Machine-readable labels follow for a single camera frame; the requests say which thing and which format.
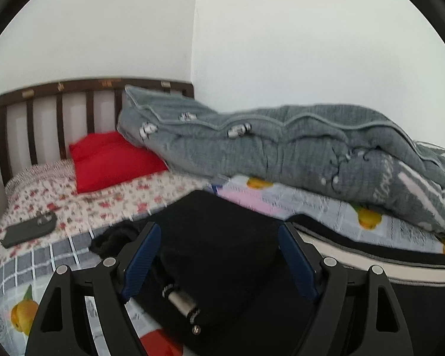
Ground red pillow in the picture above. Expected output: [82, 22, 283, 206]
[69, 131, 168, 194]

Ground dark phone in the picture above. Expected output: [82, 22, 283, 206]
[2, 211, 58, 249]

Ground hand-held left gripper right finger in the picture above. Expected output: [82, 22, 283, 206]
[277, 222, 418, 356]

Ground fruit print cloth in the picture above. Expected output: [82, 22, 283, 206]
[0, 174, 445, 356]

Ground grey quilt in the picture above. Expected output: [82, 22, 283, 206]
[117, 85, 445, 240]

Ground dark wooden headboard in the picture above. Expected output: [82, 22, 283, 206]
[0, 77, 195, 186]

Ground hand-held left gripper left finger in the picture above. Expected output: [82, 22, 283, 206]
[24, 222, 162, 356]

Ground floral bed sheet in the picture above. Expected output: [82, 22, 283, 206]
[0, 160, 216, 268]

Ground black pants with white waistband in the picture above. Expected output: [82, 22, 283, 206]
[90, 189, 445, 356]

